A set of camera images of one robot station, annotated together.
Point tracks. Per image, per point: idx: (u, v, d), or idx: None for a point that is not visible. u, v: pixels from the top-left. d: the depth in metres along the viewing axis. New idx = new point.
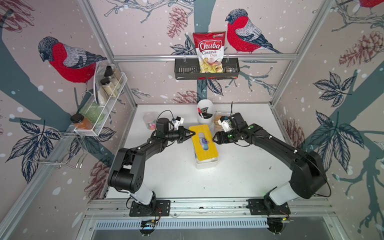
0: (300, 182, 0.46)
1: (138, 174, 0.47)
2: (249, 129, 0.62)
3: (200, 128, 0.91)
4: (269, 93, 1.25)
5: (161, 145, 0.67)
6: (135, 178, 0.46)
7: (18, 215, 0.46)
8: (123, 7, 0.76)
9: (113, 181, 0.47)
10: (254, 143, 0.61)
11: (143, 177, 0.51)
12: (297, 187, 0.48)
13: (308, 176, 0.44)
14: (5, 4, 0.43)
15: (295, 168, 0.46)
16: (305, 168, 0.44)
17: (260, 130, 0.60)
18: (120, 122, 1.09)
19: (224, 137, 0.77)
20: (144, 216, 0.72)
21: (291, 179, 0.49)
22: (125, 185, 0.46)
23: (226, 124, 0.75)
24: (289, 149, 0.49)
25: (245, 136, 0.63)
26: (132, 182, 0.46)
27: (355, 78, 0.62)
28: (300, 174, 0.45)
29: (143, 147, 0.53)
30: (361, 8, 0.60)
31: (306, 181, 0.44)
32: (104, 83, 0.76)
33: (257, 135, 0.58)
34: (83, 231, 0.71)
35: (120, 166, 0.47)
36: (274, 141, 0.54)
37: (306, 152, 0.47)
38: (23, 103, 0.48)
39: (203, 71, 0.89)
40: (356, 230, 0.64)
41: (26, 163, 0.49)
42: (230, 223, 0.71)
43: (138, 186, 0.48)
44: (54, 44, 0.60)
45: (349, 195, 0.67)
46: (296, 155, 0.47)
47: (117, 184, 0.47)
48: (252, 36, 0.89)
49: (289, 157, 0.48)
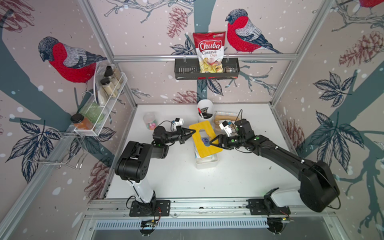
0: (309, 193, 0.45)
1: (145, 164, 0.51)
2: (256, 140, 0.62)
3: (200, 124, 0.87)
4: (269, 93, 1.25)
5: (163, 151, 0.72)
6: (142, 166, 0.49)
7: (18, 215, 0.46)
8: (123, 7, 0.76)
9: (120, 168, 0.49)
10: (261, 154, 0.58)
11: (147, 170, 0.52)
12: (308, 201, 0.46)
13: (319, 187, 0.43)
14: (5, 4, 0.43)
15: (303, 179, 0.45)
16: (314, 178, 0.43)
17: (267, 141, 0.60)
18: (120, 122, 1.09)
19: (226, 142, 0.72)
20: (144, 216, 0.72)
21: (301, 191, 0.47)
22: (132, 172, 0.49)
23: (229, 129, 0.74)
24: (296, 159, 0.49)
25: (251, 147, 0.63)
26: (138, 170, 0.48)
27: (355, 78, 0.62)
28: (308, 185, 0.44)
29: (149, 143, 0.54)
30: (361, 8, 0.60)
31: (316, 192, 0.42)
32: (104, 83, 0.76)
33: (263, 146, 0.59)
34: (83, 231, 0.71)
35: (128, 155, 0.51)
36: (281, 151, 0.53)
37: (314, 162, 0.47)
38: (23, 103, 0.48)
39: (203, 71, 0.89)
40: (356, 230, 0.64)
41: (26, 163, 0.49)
42: (230, 223, 0.71)
43: (143, 176, 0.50)
44: (54, 44, 0.60)
45: (349, 195, 0.67)
46: (304, 165, 0.46)
47: (124, 171, 0.49)
48: (252, 36, 0.89)
49: (296, 168, 0.47)
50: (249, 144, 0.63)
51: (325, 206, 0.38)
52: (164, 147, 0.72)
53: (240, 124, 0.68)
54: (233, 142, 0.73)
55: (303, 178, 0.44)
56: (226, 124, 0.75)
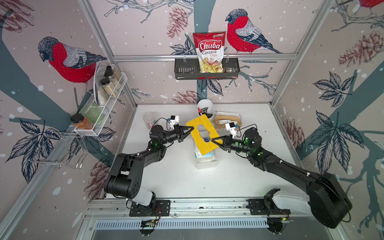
0: (319, 207, 0.44)
1: (135, 181, 0.46)
2: (260, 155, 0.62)
3: (198, 120, 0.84)
4: (269, 93, 1.25)
5: (160, 152, 0.67)
6: (132, 184, 0.45)
7: (18, 215, 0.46)
8: (123, 7, 0.76)
9: (110, 186, 0.45)
10: (267, 169, 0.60)
11: (139, 184, 0.49)
12: (320, 215, 0.45)
13: (328, 200, 0.42)
14: (5, 4, 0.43)
15: (311, 193, 0.44)
16: (321, 192, 0.42)
17: (270, 155, 0.60)
18: (120, 122, 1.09)
19: (228, 141, 0.68)
20: (144, 216, 0.72)
21: (311, 206, 0.46)
22: (122, 191, 0.45)
23: (234, 131, 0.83)
24: (301, 173, 0.48)
25: (255, 163, 0.63)
26: (129, 188, 0.44)
27: (355, 78, 0.62)
28: (317, 199, 0.43)
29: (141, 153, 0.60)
30: (361, 8, 0.60)
31: (326, 206, 0.41)
32: (104, 83, 0.76)
33: (268, 161, 0.59)
34: (83, 231, 0.71)
35: (117, 171, 0.47)
36: (285, 166, 0.53)
37: (320, 174, 0.46)
38: (24, 103, 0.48)
39: (203, 71, 0.89)
40: (356, 230, 0.64)
41: (26, 163, 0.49)
42: (230, 223, 0.71)
43: (135, 193, 0.47)
44: (54, 44, 0.60)
45: (349, 195, 0.67)
46: (310, 178, 0.46)
47: (114, 189, 0.45)
48: (252, 36, 0.89)
49: (303, 182, 0.47)
50: (254, 159, 0.63)
51: (338, 220, 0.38)
52: (162, 149, 0.69)
53: (253, 139, 0.63)
54: (237, 146, 0.70)
55: (311, 192, 0.44)
56: (232, 125, 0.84)
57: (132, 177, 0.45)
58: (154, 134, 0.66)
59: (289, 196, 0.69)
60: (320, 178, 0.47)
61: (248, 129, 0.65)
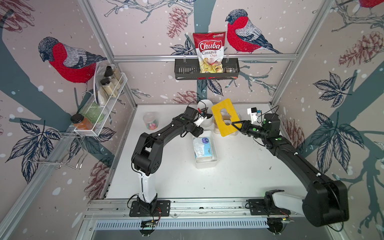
0: (313, 205, 0.43)
1: (155, 160, 0.52)
2: (276, 140, 0.60)
3: (221, 104, 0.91)
4: (269, 93, 1.25)
5: (184, 127, 0.68)
6: (152, 162, 0.51)
7: (18, 215, 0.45)
8: (123, 7, 0.76)
9: (135, 159, 0.54)
10: (277, 155, 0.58)
11: (159, 161, 0.55)
12: (309, 212, 0.45)
13: (325, 203, 0.41)
14: (5, 4, 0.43)
15: (311, 191, 0.43)
16: (323, 194, 0.41)
17: (287, 144, 0.57)
18: (120, 122, 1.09)
19: (247, 126, 0.71)
20: (144, 216, 0.72)
21: (305, 201, 0.46)
22: (144, 165, 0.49)
23: (255, 117, 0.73)
24: (311, 171, 0.46)
25: (268, 145, 0.62)
26: (150, 164, 0.51)
27: (355, 78, 0.62)
28: (316, 198, 0.42)
29: (162, 133, 0.56)
30: (361, 8, 0.60)
31: (321, 208, 0.41)
32: (104, 83, 0.76)
33: (282, 148, 0.57)
34: (83, 231, 0.71)
35: (140, 148, 0.53)
36: (298, 158, 0.51)
37: (332, 180, 0.44)
38: (24, 103, 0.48)
39: (203, 71, 0.89)
40: (356, 230, 0.64)
41: (26, 163, 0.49)
42: (230, 223, 0.71)
43: (153, 170, 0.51)
44: (55, 44, 0.60)
45: (349, 195, 0.67)
46: (318, 179, 0.43)
47: (138, 162, 0.55)
48: (252, 37, 0.90)
49: (309, 179, 0.45)
50: (268, 142, 0.62)
51: (324, 222, 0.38)
52: (188, 122, 0.71)
53: (270, 120, 0.63)
54: (254, 131, 0.71)
55: (312, 190, 0.42)
56: (254, 110, 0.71)
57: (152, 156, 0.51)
58: (191, 108, 0.76)
59: (287, 196, 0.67)
60: (328, 183, 0.45)
61: (266, 114, 0.64)
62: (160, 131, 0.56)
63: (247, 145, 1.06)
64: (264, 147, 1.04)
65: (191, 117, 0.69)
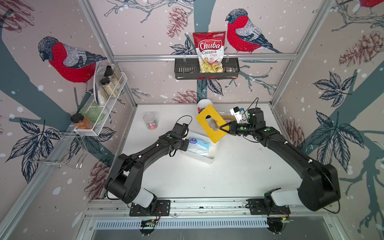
0: (308, 191, 0.45)
1: (133, 187, 0.45)
2: (265, 131, 0.61)
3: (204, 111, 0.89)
4: (269, 93, 1.25)
5: (170, 147, 0.62)
6: (128, 191, 0.43)
7: (18, 215, 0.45)
8: (123, 6, 0.76)
9: (109, 185, 0.46)
10: (268, 146, 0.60)
11: (138, 187, 0.48)
12: (305, 198, 0.46)
13: (319, 187, 0.43)
14: (5, 4, 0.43)
15: (306, 177, 0.44)
16: (315, 179, 0.42)
17: (276, 134, 0.59)
18: (120, 122, 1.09)
19: (234, 127, 0.71)
20: (144, 216, 0.72)
21: (300, 189, 0.47)
22: (118, 193, 0.45)
23: (239, 115, 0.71)
24: (303, 158, 0.47)
25: (259, 137, 0.62)
26: (126, 194, 0.43)
27: (355, 78, 0.62)
28: (309, 184, 0.43)
29: (144, 154, 0.50)
30: (361, 8, 0.60)
31: (316, 194, 0.42)
32: (104, 83, 0.76)
33: (272, 138, 0.57)
34: (83, 231, 0.71)
35: (117, 172, 0.45)
36: (290, 147, 0.52)
37: (322, 164, 0.46)
38: (24, 103, 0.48)
39: (203, 71, 0.89)
40: (356, 230, 0.64)
41: (26, 163, 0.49)
42: (230, 223, 0.71)
43: (131, 198, 0.46)
44: (54, 43, 0.60)
45: (349, 194, 0.67)
46: (310, 165, 0.45)
47: (112, 189, 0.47)
48: (252, 36, 0.89)
49: (302, 166, 0.46)
50: (257, 134, 0.62)
51: (320, 206, 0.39)
52: (175, 141, 0.65)
53: (253, 113, 0.66)
54: (242, 130, 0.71)
55: (307, 177, 0.44)
56: (236, 109, 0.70)
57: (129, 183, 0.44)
58: (179, 124, 0.71)
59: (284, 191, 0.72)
60: (320, 168, 0.47)
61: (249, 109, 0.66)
62: (142, 152, 0.51)
63: (247, 145, 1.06)
64: (264, 147, 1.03)
65: (179, 134, 0.70)
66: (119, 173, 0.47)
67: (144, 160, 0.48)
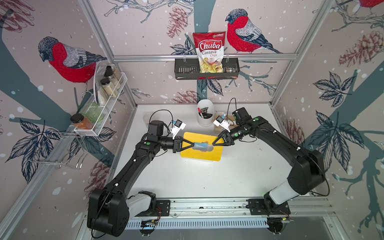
0: (296, 176, 0.47)
1: (120, 217, 0.41)
2: (254, 122, 0.61)
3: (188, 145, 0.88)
4: (269, 93, 1.25)
5: (150, 155, 0.56)
6: (116, 223, 0.40)
7: (18, 216, 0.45)
8: (123, 7, 0.76)
9: (93, 225, 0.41)
10: (257, 136, 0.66)
11: (127, 214, 0.45)
12: (295, 184, 0.49)
13: (308, 173, 0.45)
14: (5, 4, 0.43)
15: (296, 164, 0.45)
16: (306, 166, 0.44)
17: (265, 124, 0.59)
18: (120, 122, 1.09)
19: (230, 138, 0.68)
20: (144, 216, 0.72)
21: (289, 175, 0.50)
22: (107, 228, 0.41)
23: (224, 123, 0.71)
24: (292, 146, 0.49)
25: (248, 127, 0.62)
26: (114, 226, 0.40)
27: (355, 78, 0.62)
28: (300, 171, 0.45)
29: (120, 181, 0.44)
30: (361, 8, 0.60)
31: (304, 178, 0.44)
32: (104, 83, 0.76)
33: (262, 129, 0.57)
34: (83, 231, 0.71)
35: (96, 211, 0.41)
36: (278, 136, 0.53)
37: (310, 151, 0.48)
38: (23, 103, 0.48)
39: (203, 71, 0.89)
40: (356, 230, 0.64)
41: (26, 163, 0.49)
42: (230, 223, 0.71)
43: (122, 228, 0.43)
44: (54, 44, 0.60)
45: (349, 195, 0.67)
46: (299, 152, 0.47)
47: (98, 228, 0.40)
48: (252, 36, 0.89)
49: (291, 154, 0.48)
50: (247, 125, 0.62)
51: (308, 189, 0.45)
52: (155, 145, 0.59)
53: (236, 111, 0.70)
54: (237, 136, 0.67)
55: (296, 164, 0.45)
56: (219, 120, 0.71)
57: (113, 217, 0.40)
58: (154, 125, 0.62)
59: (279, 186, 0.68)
60: (308, 154, 0.49)
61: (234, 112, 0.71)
62: (117, 178, 0.44)
63: (247, 145, 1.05)
64: (264, 147, 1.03)
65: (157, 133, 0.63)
66: (99, 210, 0.42)
67: (123, 186, 0.43)
